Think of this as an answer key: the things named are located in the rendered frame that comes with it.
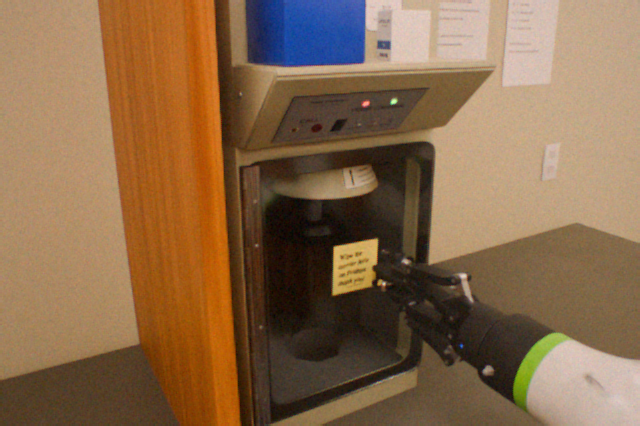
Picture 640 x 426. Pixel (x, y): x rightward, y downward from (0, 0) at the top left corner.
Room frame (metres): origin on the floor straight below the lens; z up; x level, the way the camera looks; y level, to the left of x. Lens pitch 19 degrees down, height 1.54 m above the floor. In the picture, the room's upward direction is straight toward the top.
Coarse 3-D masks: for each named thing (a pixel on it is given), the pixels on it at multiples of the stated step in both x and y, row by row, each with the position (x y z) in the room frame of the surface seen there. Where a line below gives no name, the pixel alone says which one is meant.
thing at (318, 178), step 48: (432, 144) 0.79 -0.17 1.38; (288, 192) 0.67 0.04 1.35; (336, 192) 0.71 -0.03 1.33; (384, 192) 0.75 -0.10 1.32; (432, 192) 0.80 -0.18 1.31; (288, 240) 0.67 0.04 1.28; (336, 240) 0.71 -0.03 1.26; (384, 240) 0.75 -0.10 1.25; (288, 288) 0.67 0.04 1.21; (288, 336) 0.67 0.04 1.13; (336, 336) 0.71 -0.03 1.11; (384, 336) 0.75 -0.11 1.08; (288, 384) 0.67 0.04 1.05; (336, 384) 0.71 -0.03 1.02
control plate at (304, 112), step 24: (312, 96) 0.60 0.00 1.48; (336, 96) 0.62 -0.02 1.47; (360, 96) 0.64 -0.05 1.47; (384, 96) 0.66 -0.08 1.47; (408, 96) 0.68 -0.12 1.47; (288, 120) 0.62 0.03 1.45; (312, 120) 0.64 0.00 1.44; (336, 120) 0.66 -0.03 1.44; (360, 120) 0.68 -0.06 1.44; (384, 120) 0.70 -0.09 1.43
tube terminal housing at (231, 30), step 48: (240, 0) 0.66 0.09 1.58; (432, 0) 0.80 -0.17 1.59; (240, 48) 0.66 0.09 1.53; (432, 48) 0.81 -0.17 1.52; (336, 144) 0.72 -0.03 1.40; (384, 144) 0.77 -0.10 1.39; (240, 240) 0.65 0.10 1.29; (240, 288) 0.66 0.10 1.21; (240, 336) 0.67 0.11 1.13; (240, 384) 0.68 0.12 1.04; (384, 384) 0.77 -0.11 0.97
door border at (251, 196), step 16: (256, 176) 0.65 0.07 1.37; (256, 192) 0.65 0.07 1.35; (256, 208) 0.65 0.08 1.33; (256, 224) 0.65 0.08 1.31; (256, 240) 0.65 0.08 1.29; (256, 256) 0.65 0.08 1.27; (256, 272) 0.65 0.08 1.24; (256, 288) 0.65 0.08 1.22; (256, 304) 0.65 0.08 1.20; (256, 320) 0.65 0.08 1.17; (256, 336) 0.65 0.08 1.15; (256, 352) 0.65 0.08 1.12; (256, 368) 0.64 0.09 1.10; (256, 400) 0.64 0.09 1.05
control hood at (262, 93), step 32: (256, 64) 0.62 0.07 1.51; (384, 64) 0.62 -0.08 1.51; (416, 64) 0.65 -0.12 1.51; (448, 64) 0.67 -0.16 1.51; (480, 64) 0.70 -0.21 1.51; (256, 96) 0.59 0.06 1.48; (288, 96) 0.58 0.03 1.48; (448, 96) 0.72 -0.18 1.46; (256, 128) 0.60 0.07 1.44; (416, 128) 0.76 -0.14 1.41
